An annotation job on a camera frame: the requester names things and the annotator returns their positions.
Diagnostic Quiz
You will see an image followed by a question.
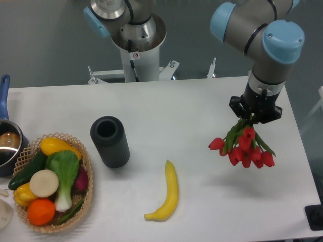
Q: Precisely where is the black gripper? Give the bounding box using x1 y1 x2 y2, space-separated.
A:
229 84 282 126

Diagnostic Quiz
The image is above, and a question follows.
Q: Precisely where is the red tulip bouquet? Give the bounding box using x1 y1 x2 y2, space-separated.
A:
208 114 276 169

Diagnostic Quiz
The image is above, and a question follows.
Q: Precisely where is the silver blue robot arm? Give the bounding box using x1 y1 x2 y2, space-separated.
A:
209 1 305 125

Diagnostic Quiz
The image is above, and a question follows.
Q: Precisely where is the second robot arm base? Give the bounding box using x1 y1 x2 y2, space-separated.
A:
83 1 167 52

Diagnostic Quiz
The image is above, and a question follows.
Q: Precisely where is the dark grey ribbed vase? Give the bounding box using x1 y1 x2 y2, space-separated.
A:
90 116 130 168

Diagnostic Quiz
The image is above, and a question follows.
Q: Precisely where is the yellow banana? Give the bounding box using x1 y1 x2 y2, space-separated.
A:
144 160 179 222

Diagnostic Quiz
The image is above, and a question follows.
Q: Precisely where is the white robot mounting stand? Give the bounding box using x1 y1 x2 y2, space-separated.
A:
87 47 218 85

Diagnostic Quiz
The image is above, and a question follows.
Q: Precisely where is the black device at right edge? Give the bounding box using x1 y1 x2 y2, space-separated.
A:
304 204 323 231

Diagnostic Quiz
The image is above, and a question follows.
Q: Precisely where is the purple onion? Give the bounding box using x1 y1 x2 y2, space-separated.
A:
73 166 88 192

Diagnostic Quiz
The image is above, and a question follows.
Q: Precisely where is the green bok choy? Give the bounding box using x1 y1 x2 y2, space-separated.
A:
45 150 79 212

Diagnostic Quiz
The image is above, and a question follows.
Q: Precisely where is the green bean pod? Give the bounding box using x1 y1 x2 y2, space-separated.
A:
55 199 84 226

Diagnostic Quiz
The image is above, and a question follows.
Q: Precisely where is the yellow squash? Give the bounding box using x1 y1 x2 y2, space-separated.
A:
40 137 82 160

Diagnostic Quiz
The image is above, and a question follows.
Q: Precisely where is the woven wicker basket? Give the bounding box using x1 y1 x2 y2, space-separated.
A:
14 133 93 233

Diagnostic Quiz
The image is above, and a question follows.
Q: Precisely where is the green cucumber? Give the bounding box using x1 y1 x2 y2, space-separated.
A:
8 151 47 191

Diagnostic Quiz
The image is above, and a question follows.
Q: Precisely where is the white round radish slice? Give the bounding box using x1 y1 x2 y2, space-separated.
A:
29 169 59 198

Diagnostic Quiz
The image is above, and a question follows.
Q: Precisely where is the orange fruit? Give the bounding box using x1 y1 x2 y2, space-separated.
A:
27 199 56 226

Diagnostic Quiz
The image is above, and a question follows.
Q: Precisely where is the yellow bell pepper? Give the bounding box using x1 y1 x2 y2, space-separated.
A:
13 183 38 207

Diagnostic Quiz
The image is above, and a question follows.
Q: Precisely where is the small white garlic piece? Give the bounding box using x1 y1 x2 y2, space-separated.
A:
0 189 9 197

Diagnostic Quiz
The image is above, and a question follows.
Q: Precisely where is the white object at left edge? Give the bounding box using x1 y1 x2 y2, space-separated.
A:
0 199 13 229

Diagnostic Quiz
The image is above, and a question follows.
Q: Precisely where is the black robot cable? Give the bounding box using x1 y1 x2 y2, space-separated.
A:
127 39 140 82

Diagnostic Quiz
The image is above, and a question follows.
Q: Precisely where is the blue handled saucepan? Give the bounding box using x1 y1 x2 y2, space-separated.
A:
1 74 29 177

